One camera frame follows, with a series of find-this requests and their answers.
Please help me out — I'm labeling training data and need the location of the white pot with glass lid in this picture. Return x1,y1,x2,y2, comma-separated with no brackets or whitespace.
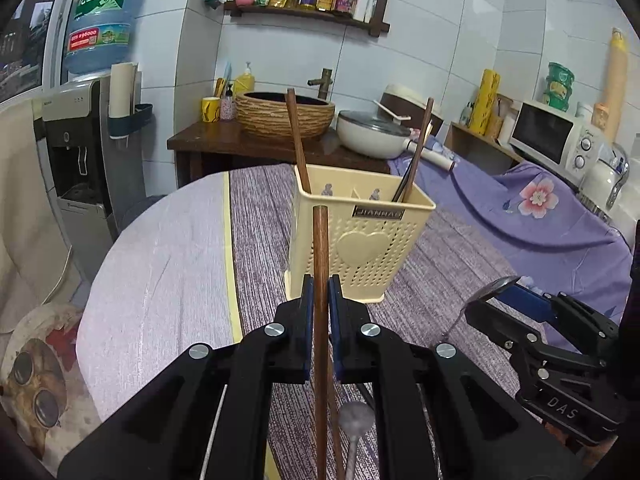
336,110,416,158

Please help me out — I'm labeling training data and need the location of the blue water bottle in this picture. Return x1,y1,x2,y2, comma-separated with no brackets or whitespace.
62,0,146,75

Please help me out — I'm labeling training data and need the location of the paper cup dispenser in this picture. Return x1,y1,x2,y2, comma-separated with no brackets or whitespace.
107,61,153,138

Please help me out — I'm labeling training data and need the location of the yellow roll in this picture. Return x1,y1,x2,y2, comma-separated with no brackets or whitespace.
470,68,501,136

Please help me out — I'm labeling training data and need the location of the brown and white rice cooker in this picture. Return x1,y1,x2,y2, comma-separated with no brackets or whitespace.
380,84,443,133

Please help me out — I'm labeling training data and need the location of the yellow soap bottle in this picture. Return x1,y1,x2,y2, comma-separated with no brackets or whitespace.
232,61,256,96

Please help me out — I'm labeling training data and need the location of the bamboo style faucet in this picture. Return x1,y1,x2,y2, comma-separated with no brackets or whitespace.
307,68,333,101

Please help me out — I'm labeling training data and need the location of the brown wooden chopstick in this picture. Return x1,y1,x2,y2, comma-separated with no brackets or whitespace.
327,385,347,480
312,205,331,480
285,88,313,195
402,97,435,203

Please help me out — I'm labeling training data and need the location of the white rice paddle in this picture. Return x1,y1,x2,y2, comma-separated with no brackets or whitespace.
372,99,412,122

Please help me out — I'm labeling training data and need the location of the cream plastic utensil holder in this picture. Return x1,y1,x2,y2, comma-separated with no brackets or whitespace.
284,162,436,303

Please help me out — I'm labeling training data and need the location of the grey water dispenser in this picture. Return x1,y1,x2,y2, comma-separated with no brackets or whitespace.
32,77,121,241

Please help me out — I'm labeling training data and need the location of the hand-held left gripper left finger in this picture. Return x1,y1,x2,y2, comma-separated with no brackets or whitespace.
57,274,316,480

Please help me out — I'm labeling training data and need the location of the stack of green bowls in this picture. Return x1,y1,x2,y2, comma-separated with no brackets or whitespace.
544,62,575,111

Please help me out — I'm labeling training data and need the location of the cream rolling pin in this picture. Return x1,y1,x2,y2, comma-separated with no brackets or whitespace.
602,27,628,141

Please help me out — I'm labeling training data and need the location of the white microwave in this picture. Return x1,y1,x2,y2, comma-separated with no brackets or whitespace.
509,99,608,186

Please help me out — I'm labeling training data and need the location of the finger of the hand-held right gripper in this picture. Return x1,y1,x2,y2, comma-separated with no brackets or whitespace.
497,284,622,362
464,299,607,372

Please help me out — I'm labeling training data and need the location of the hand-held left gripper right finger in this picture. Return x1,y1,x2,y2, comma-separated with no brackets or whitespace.
327,274,586,480

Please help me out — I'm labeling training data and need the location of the white kettle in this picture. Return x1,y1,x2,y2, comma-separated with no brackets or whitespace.
582,142,630,211

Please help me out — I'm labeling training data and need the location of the glass window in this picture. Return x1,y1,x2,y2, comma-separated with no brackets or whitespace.
0,0,91,106

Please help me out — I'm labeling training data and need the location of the woven pattern wash basin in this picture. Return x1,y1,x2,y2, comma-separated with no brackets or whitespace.
235,91,336,141

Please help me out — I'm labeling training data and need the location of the beige cat print cloth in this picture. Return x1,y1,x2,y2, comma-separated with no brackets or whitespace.
0,97,96,461

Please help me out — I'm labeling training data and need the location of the metal spoon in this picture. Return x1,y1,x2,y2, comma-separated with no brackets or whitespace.
339,401,375,480
440,276,522,341

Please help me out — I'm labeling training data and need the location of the purple floral sheet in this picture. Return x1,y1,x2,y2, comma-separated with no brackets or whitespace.
387,137,633,321

